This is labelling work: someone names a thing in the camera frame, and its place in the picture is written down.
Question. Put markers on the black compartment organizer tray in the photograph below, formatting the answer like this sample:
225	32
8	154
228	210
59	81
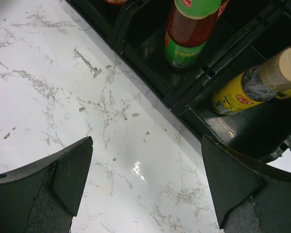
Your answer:
249	33

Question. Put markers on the green label sauce bottle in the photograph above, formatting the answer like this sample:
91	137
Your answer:
189	26

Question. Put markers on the red lid sauce jar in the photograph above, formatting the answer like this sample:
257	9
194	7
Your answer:
116	2

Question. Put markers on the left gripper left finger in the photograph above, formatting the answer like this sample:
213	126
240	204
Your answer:
44	196

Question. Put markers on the small yellow label bottle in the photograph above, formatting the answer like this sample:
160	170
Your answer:
254	86

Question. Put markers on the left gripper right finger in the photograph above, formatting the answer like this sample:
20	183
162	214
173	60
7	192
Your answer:
248	196

